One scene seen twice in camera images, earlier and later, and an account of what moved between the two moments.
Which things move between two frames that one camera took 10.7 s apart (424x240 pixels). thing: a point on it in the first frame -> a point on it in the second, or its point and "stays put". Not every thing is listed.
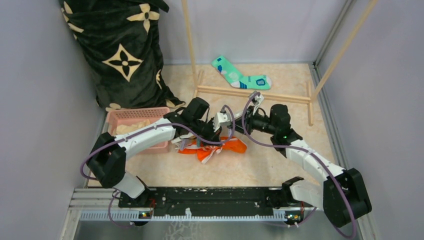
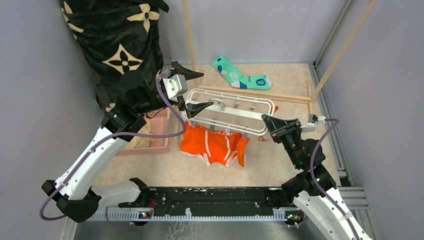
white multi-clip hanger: x=181 y=140 -> x=228 y=111
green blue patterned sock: x=237 y=80 stays put
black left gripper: x=212 y=135 -> x=188 y=74
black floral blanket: x=118 y=41 stays put
